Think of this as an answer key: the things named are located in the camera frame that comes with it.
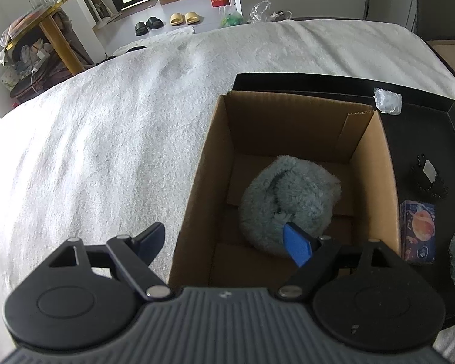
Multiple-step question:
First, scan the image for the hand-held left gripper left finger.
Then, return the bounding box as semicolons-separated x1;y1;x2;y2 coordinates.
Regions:
47;222;171;301

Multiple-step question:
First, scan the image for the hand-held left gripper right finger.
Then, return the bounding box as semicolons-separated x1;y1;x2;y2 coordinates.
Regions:
278;223;403;300

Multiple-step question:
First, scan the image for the grey-blue plush toy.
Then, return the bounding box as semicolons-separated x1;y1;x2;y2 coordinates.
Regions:
240;155;342;255

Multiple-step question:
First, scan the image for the brown cardboard box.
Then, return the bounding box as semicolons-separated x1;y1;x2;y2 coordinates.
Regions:
168;92;400;292

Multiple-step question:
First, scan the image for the black tray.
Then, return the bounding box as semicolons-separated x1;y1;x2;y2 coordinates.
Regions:
231;74;455;330

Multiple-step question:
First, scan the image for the clear plastic wrap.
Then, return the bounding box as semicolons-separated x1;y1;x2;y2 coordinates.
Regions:
373;87;403;116

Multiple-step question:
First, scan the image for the white fleece blanket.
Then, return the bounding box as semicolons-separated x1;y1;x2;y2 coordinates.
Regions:
0;19;455;364

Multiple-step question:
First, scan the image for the small printed card box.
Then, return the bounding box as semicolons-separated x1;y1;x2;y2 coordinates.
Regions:
400;200;436;264

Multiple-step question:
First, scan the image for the black hair claw clip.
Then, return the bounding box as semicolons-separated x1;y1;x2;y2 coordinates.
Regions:
409;155;450;200

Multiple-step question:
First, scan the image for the clutter pile under table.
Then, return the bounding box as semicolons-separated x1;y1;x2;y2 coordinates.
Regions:
0;26;84;101

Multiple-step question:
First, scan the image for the round gold-rimmed table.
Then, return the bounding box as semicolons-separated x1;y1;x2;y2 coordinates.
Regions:
0;0;97;76

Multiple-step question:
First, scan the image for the clear plastic bag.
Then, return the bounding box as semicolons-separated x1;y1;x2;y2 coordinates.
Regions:
249;1;271;23

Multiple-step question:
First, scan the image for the plastic bag with green contents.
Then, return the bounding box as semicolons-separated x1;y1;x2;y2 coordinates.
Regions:
219;5;243;28

